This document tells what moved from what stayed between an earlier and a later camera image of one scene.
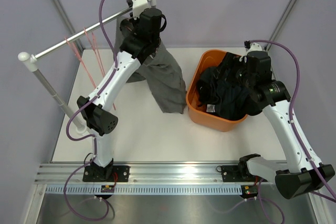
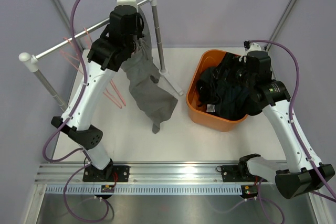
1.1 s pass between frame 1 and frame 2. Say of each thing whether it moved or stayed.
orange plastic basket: stayed
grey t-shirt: moved
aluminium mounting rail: stayed
